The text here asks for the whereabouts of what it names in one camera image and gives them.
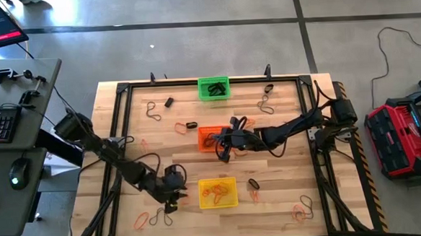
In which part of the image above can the red and black tool case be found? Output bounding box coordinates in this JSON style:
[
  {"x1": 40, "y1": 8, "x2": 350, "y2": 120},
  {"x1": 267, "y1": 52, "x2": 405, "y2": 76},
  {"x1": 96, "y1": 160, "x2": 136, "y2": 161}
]
[{"x1": 363, "y1": 97, "x2": 421, "y2": 182}]

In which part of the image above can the black floor power cord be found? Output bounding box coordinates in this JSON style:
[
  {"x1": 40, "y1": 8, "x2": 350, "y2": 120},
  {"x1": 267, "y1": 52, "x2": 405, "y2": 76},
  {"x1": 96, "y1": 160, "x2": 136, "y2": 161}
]
[{"x1": 367, "y1": 25, "x2": 421, "y2": 107}]

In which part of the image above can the green plastic basket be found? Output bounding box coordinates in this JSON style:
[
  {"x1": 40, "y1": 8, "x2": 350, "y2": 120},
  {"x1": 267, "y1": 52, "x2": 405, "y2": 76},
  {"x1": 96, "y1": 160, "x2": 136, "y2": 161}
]
[{"x1": 197, "y1": 75, "x2": 231, "y2": 102}]

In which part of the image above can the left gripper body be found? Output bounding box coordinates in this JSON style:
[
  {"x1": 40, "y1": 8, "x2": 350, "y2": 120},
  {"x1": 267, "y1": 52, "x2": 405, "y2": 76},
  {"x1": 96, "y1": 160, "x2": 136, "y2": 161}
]
[{"x1": 150, "y1": 165, "x2": 189, "y2": 205}]

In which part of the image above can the orange plastic basket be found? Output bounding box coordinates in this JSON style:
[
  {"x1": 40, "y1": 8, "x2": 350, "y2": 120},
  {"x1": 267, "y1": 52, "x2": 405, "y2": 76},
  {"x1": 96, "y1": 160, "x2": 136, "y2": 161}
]
[{"x1": 197, "y1": 124, "x2": 234, "y2": 154}]

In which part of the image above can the black computer mouse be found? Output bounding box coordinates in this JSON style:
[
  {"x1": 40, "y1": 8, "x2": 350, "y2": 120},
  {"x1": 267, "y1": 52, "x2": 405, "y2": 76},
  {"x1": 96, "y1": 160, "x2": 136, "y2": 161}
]
[{"x1": 8, "y1": 157, "x2": 33, "y2": 191}]

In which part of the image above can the black yellow hazard tape strip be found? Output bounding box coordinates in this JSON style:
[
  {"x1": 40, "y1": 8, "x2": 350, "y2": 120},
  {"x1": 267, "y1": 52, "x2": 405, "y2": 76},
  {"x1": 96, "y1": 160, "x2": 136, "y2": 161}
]
[{"x1": 333, "y1": 79, "x2": 390, "y2": 235}]

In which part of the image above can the yellow plastic basket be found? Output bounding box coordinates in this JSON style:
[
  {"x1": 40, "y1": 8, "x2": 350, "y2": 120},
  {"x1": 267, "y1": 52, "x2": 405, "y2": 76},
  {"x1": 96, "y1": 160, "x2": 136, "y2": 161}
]
[{"x1": 197, "y1": 176, "x2": 239, "y2": 211}]

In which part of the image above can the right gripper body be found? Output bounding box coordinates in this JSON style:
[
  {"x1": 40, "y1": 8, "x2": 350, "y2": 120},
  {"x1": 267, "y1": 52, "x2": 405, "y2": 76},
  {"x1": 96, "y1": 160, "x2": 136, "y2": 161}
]
[{"x1": 218, "y1": 115, "x2": 262, "y2": 164}]

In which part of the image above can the white paper sheet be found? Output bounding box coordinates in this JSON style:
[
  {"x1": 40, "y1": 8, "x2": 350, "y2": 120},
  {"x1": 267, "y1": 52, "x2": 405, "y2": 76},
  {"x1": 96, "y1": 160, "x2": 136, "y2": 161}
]
[{"x1": 42, "y1": 150, "x2": 78, "y2": 178}]

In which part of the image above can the thin black rubber band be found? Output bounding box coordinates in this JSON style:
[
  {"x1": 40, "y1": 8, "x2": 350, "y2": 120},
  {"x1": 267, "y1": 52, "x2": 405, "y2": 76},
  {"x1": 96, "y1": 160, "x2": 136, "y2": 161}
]
[
  {"x1": 255, "y1": 94, "x2": 275, "y2": 116},
  {"x1": 299, "y1": 194, "x2": 315, "y2": 221},
  {"x1": 203, "y1": 133, "x2": 218, "y2": 149},
  {"x1": 145, "y1": 100, "x2": 162, "y2": 123},
  {"x1": 147, "y1": 206, "x2": 174, "y2": 228}
]

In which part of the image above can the grey desk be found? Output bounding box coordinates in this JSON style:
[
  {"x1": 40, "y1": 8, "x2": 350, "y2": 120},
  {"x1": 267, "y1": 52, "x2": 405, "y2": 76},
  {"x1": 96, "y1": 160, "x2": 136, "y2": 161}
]
[{"x1": 0, "y1": 56, "x2": 71, "y2": 236}]

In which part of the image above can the black desk clamp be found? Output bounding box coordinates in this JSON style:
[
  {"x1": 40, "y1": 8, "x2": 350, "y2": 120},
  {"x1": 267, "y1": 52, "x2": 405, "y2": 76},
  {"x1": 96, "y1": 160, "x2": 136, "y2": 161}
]
[
  {"x1": 17, "y1": 74, "x2": 49, "y2": 109},
  {"x1": 0, "y1": 63, "x2": 35, "y2": 85}
]

